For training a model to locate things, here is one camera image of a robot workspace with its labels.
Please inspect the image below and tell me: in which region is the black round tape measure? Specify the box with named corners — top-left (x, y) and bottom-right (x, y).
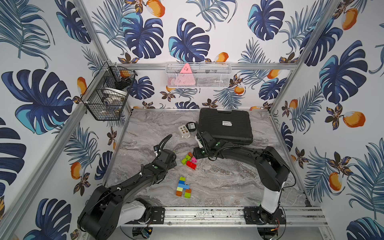
top-left (186, 122), bottom-right (197, 132)

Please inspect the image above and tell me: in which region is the black wire basket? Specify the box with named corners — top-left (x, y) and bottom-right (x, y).
top-left (81, 62), bottom-right (138, 121)

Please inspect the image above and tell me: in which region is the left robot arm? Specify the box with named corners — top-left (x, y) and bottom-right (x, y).
top-left (77, 134), bottom-right (177, 240)

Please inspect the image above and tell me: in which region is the black plastic tool case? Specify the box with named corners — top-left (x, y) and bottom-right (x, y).
top-left (198, 108), bottom-right (254, 145)

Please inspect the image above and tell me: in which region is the pink triangle card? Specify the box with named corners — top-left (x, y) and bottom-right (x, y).
top-left (174, 63), bottom-right (196, 87)

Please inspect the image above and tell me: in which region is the white remote control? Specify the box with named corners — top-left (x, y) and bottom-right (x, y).
top-left (178, 125), bottom-right (191, 139)

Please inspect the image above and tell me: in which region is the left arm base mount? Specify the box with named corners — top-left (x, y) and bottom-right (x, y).
top-left (131, 207), bottom-right (166, 225)

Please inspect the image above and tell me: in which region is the light blue long lego brick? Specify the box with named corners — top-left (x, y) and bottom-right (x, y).
top-left (178, 184), bottom-right (190, 190)

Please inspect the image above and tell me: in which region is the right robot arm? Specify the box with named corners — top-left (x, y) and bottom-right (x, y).
top-left (194, 122), bottom-right (291, 215)

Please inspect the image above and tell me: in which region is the aluminium front rail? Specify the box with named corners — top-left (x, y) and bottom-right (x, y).
top-left (117, 206), bottom-right (328, 227)

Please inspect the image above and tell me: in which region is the red long lego brick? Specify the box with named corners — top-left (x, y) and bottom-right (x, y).
top-left (186, 161), bottom-right (197, 170)

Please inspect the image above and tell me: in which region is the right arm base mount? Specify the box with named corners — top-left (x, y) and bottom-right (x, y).
top-left (244, 206), bottom-right (287, 225)

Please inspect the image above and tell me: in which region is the clear wall tray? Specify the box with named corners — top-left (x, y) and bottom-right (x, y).
top-left (165, 63), bottom-right (232, 89)

